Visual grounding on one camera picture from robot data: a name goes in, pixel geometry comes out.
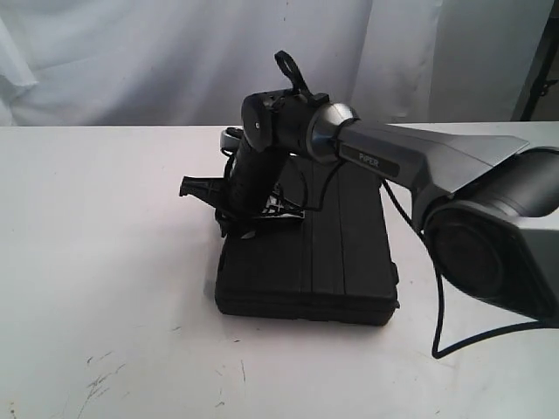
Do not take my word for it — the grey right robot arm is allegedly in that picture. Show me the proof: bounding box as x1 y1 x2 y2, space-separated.
179 89 558 326

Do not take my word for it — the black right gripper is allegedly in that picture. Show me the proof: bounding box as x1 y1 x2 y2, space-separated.
179 141 305 231

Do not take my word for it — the white backdrop cloth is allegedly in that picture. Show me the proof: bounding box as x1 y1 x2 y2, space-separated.
1 1 553 126

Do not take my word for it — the black tripod stand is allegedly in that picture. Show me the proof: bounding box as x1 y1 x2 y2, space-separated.
519 1 558 121

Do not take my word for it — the black plastic tool case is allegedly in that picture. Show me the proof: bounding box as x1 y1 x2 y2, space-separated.
215 158 399 326

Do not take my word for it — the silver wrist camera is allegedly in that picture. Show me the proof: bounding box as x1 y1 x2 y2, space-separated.
220 127 244 153

